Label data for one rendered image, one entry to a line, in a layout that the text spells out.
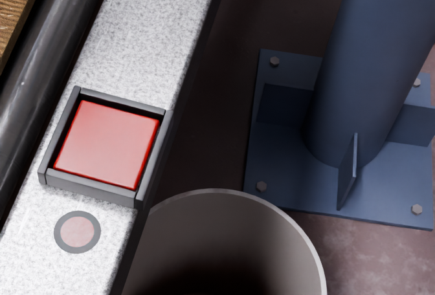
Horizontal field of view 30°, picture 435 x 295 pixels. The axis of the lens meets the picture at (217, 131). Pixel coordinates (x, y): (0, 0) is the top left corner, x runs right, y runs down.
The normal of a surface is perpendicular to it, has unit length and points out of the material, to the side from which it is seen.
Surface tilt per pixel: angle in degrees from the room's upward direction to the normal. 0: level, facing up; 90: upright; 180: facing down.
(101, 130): 0
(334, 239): 0
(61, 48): 49
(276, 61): 0
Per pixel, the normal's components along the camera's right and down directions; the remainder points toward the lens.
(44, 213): 0.08, -0.52
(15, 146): 0.69, -0.23
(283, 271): -0.82, 0.41
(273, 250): -0.68, 0.56
